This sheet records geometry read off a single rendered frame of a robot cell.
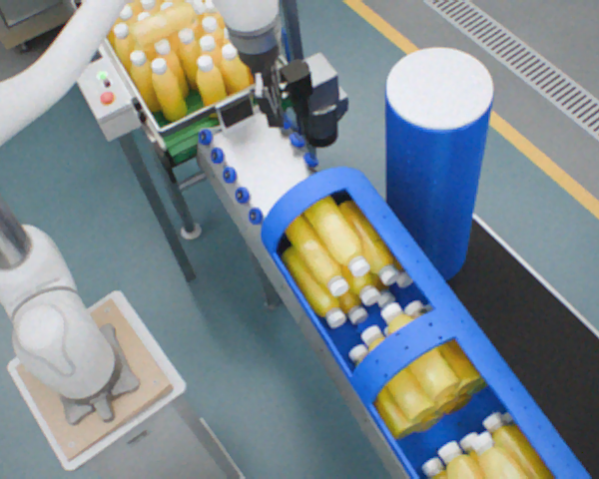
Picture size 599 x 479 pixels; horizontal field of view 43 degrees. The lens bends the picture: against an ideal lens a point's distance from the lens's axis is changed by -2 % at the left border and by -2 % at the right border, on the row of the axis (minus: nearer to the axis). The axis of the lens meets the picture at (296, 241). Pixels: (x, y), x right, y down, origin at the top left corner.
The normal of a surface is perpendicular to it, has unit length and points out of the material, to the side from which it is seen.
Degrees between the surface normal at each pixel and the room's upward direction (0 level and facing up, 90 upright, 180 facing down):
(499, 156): 0
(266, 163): 0
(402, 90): 0
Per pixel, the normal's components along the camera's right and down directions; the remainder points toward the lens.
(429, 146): -0.22, 0.86
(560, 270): -0.10, -0.50
